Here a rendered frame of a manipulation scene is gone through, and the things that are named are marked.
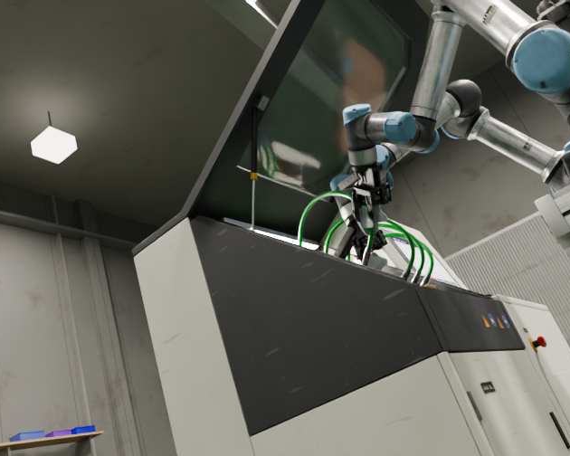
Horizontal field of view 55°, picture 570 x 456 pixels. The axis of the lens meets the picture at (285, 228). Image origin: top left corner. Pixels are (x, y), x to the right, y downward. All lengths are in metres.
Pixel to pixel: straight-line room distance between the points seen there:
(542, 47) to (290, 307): 0.82
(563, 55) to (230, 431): 1.18
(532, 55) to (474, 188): 9.97
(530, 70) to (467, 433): 0.73
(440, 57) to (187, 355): 1.08
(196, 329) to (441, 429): 0.76
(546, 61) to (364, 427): 0.86
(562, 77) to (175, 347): 1.23
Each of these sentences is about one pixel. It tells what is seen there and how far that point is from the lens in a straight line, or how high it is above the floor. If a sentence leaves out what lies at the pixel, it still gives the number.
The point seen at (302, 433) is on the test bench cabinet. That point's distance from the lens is 1.43.
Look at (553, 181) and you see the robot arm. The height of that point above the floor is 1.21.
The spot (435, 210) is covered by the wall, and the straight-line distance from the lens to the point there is 11.25.
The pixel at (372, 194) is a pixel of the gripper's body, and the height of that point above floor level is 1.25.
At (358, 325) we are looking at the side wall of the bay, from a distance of 1.33.
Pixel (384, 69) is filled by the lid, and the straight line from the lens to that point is 2.09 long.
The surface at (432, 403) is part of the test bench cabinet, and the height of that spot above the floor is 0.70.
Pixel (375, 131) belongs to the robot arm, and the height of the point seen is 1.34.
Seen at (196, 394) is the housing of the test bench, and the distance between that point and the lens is 1.66.
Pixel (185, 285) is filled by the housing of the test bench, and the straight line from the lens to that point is 1.71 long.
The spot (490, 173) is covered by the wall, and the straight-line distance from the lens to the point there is 11.17.
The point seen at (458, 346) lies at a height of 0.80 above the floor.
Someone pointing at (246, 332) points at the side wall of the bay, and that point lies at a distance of 1.53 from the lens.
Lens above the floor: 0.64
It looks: 24 degrees up
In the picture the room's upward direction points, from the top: 20 degrees counter-clockwise
